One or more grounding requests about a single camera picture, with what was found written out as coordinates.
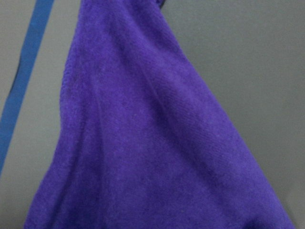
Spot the purple towel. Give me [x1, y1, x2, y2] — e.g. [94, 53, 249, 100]
[24, 0, 293, 229]

